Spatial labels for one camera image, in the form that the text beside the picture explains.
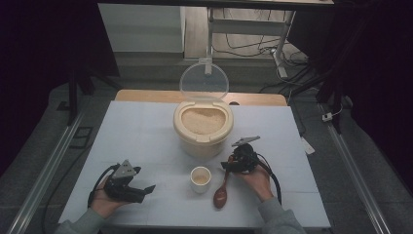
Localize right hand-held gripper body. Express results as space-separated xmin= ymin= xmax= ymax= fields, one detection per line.
xmin=227 ymin=136 xmax=262 ymax=174

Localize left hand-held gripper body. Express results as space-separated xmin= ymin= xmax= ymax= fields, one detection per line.
xmin=102 ymin=159 xmax=146 ymax=205

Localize brown wooden spoon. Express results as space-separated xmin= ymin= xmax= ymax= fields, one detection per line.
xmin=212 ymin=155 xmax=235 ymax=210

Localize white cup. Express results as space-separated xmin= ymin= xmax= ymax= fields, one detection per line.
xmin=189 ymin=166 xmax=212 ymax=195

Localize cream rice container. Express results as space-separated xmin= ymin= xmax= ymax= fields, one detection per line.
xmin=172 ymin=99 xmax=235 ymax=160

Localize person's left hand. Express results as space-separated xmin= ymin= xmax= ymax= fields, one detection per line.
xmin=90 ymin=176 xmax=131 ymax=219

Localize person's right hand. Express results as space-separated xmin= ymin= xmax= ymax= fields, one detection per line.
xmin=234 ymin=161 xmax=276 ymax=203

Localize white table cover sheet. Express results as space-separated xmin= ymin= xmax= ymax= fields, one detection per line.
xmin=57 ymin=99 xmax=331 ymax=229

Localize white paper tag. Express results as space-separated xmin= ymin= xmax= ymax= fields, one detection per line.
xmin=299 ymin=136 xmax=317 ymax=156

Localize wooden table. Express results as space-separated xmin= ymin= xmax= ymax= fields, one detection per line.
xmin=115 ymin=89 xmax=288 ymax=107

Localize clear round container lid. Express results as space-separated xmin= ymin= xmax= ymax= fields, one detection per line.
xmin=179 ymin=58 xmax=230 ymax=102

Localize black metal stand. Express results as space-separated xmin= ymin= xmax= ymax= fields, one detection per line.
xmin=65 ymin=58 xmax=123 ymax=127

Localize white cabinet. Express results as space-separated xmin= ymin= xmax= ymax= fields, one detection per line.
xmin=97 ymin=3 xmax=186 ymax=54

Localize dark curtain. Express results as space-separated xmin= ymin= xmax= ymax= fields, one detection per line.
xmin=286 ymin=0 xmax=413 ymax=193
xmin=0 ymin=0 xmax=121 ymax=178

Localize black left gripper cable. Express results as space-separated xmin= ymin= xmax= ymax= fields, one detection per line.
xmin=87 ymin=163 xmax=122 ymax=210

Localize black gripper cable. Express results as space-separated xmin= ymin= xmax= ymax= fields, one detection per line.
xmin=254 ymin=153 xmax=283 ymax=207
xmin=87 ymin=163 xmax=122 ymax=210

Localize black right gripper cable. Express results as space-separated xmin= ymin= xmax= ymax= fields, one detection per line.
xmin=254 ymin=153 xmax=283 ymax=207

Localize aluminium floor rail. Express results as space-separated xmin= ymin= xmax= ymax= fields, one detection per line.
xmin=5 ymin=105 xmax=86 ymax=234
xmin=319 ymin=102 xmax=394 ymax=234

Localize black floor cables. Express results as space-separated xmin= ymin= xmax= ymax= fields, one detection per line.
xmin=212 ymin=8 xmax=311 ymax=94

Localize white metal desk frame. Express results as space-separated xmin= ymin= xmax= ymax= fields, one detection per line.
xmin=205 ymin=7 xmax=297 ymax=79

